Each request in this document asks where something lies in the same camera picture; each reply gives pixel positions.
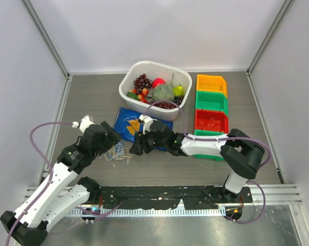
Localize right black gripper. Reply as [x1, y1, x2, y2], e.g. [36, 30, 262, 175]
[130, 128, 167, 156]

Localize white wire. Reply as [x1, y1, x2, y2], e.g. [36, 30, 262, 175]
[104, 146, 132, 165]

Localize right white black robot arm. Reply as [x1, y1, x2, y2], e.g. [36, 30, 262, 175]
[130, 119, 265, 202]

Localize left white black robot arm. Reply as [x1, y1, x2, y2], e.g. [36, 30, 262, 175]
[0, 115, 121, 245]

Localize blue Doritos chip bag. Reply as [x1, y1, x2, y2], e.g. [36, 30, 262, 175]
[112, 106, 174, 143]

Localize green lime fruit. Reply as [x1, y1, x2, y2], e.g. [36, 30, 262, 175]
[127, 92, 139, 100]

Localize red yellow cherries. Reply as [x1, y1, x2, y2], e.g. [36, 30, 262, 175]
[129, 89, 148, 104]

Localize lower dark grape bunch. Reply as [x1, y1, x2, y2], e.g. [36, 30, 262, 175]
[149, 96, 184, 109]

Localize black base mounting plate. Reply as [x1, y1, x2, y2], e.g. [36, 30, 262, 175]
[101, 186, 253, 210]

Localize lower green plastic bin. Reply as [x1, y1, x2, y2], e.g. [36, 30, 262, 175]
[194, 130, 225, 161]

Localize green plastic bin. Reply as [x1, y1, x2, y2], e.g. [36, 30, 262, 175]
[194, 130, 225, 161]
[195, 91, 229, 116]

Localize dark red grape bunch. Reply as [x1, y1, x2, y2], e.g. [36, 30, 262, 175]
[133, 74, 153, 89]

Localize green netted melon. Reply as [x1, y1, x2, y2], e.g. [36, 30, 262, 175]
[152, 84, 174, 101]

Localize red apple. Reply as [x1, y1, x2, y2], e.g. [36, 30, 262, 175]
[152, 78, 166, 89]

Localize green pear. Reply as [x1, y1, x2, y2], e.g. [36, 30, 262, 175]
[173, 84, 184, 96]

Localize white plastic fruit tub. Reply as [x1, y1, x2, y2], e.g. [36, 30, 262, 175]
[118, 60, 192, 121]

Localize upper green plastic bin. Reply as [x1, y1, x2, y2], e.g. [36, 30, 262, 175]
[195, 91, 229, 116]

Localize red plastic bin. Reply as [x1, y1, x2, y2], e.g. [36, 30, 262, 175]
[194, 109, 229, 133]

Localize orange plastic bin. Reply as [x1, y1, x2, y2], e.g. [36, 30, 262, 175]
[196, 74, 228, 98]

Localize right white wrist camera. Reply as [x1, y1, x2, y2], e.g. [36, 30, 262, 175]
[138, 114, 154, 135]

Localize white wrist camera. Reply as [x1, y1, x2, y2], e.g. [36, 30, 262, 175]
[138, 114, 154, 135]
[72, 115, 95, 134]

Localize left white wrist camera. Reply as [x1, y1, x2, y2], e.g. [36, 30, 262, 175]
[72, 115, 95, 134]

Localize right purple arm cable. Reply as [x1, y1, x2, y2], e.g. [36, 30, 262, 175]
[143, 100, 272, 225]

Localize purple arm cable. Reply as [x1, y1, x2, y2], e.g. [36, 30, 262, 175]
[143, 100, 272, 225]
[4, 121, 121, 246]

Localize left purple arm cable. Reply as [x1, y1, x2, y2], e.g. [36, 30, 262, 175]
[4, 121, 121, 246]

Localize white slotted cable duct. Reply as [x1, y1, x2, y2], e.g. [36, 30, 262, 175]
[69, 207, 226, 217]

